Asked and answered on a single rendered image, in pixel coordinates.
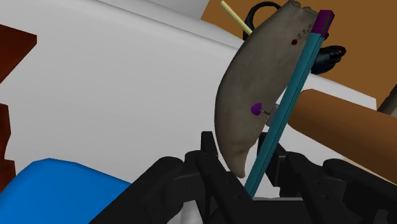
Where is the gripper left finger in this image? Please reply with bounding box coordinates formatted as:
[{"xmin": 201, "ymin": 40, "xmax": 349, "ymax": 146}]
[{"xmin": 88, "ymin": 130, "xmax": 259, "ymax": 224}]

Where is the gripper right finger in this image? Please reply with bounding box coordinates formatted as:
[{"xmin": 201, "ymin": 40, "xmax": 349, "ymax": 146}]
[{"xmin": 256, "ymin": 132, "xmax": 397, "ymax": 224}]

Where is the teal bar with purple cap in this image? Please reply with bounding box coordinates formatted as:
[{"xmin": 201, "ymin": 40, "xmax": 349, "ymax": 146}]
[{"xmin": 244, "ymin": 9, "xmax": 336, "ymax": 198}]

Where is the beige tooth-shaped object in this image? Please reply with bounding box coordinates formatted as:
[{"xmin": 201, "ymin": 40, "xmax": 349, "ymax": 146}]
[{"xmin": 214, "ymin": 0, "xmax": 320, "ymax": 179}]

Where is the brown cylinder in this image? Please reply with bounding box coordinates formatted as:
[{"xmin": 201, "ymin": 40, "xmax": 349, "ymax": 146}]
[{"xmin": 288, "ymin": 88, "xmax": 397, "ymax": 185}]

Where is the black looped object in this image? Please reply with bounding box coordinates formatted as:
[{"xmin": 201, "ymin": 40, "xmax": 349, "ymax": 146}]
[{"xmin": 242, "ymin": 1, "xmax": 347, "ymax": 76}]

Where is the blue rounded block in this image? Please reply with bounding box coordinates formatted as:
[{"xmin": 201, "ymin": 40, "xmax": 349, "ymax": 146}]
[{"xmin": 0, "ymin": 157, "xmax": 132, "ymax": 224}]

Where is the pale yellow stick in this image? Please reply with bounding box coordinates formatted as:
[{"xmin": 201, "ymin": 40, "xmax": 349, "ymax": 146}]
[{"xmin": 219, "ymin": 0, "xmax": 254, "ymax": 36}]

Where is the dark brown wooden furniture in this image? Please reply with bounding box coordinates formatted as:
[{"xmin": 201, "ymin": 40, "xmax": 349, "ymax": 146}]
[{"xmin": 0, "ymin": 24, "xmax": 38, "ymax": 193}]

